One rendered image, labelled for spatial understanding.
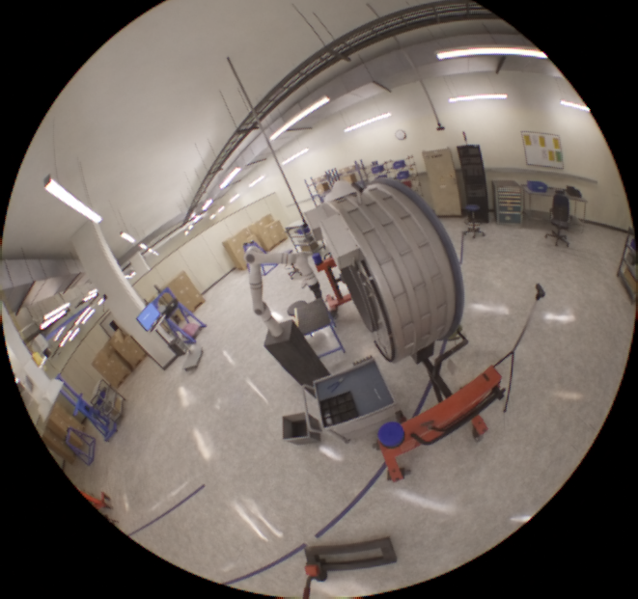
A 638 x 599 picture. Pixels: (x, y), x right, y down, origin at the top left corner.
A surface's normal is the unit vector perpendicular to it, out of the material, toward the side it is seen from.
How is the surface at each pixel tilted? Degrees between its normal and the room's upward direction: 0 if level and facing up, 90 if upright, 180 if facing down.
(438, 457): 0
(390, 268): 56
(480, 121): 90
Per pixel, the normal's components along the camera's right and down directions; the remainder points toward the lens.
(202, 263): 0.70, 0.09
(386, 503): -0.37, -0.80
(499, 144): -0.60, 0.60
